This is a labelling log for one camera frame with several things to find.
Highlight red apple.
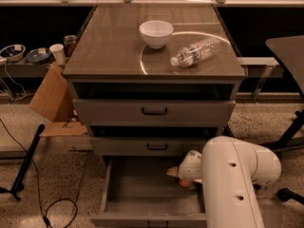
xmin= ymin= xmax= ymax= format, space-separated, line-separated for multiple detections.
xmin=179 ymin=180 xmax=192 ymax=188

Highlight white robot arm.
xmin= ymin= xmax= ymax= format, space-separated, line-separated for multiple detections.
xmin=166 ymin=136 xmax=281 ymax=228

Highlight grey bottom drawer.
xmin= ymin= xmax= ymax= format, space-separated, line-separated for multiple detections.
xmin=91 ymin=157 xmax=207 ymax=228

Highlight grey drawer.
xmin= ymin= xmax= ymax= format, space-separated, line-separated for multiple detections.
xmin=91 ymin=157 xmax=207 ymax=228
xmin=71 ymin=82 xmax=237 ymax=128
xmin=90 ymin=126 xmax=219 ymax=156

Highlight grey middle drawer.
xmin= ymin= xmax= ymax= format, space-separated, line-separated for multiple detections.
xmin=90 ymin=126 xmax=219 ymax=156

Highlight grey drawer cabinet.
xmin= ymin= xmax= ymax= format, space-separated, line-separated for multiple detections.
xmin=62 ymin=3 xmax=247 ymax=176

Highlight grey top drawer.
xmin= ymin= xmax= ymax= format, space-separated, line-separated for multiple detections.
xmin=71 ymin=82 xmax=237 ymax=128

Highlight black caster foot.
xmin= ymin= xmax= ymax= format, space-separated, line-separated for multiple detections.
xmin=277 ymin=188 xmax=304 ymax=205

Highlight black stand leg right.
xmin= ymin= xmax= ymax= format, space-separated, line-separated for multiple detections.
xmin=222 ymin=108 xmax=304 ymax=190

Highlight black stand leg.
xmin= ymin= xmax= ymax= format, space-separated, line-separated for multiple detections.
xmin=222 ymin=108 xmax=304 ymax=190
xmin=0 ymin=124 xmax=45 ymax=200

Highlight clear plastic water bottle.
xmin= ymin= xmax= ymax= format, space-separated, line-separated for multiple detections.
xmin=170 ymin=37 xmax=221 ymax=67

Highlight brown cardboard box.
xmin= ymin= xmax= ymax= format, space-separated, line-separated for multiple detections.
xmin=29 ymin=63 xmax=87 ymax=137

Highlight black stand leg left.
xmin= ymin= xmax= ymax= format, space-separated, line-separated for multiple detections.
xmin=0 ymin=124 xmax=45 ymax=200

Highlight brown glass jar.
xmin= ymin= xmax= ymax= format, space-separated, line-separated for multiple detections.
xmin=64 ymin=35 xmax=77 ymax=56

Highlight white paper cup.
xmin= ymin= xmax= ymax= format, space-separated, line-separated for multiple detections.
xmin=49 ymin=44 xmax=66 ymax=65

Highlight dark round side table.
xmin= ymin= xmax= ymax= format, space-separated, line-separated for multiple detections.
xmin=265 ymin=35 xmax=304 ymax=95

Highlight blue bowl on shelf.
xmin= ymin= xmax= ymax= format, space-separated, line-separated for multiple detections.
xmin=26 ymin=47 xmax=50 ymax=64

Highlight grey low shelf left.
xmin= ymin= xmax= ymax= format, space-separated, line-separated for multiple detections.
xmin=0 ymin=58 xmax=55 ymax=78

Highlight white bowl on shelf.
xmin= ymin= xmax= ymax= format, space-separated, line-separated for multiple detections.
xmin=0 ymin=44 xmax=26 ymax=62

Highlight black cable on floor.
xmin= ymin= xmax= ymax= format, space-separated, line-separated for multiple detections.
xmin=0 ymin=118 xmax=79 ymax=228

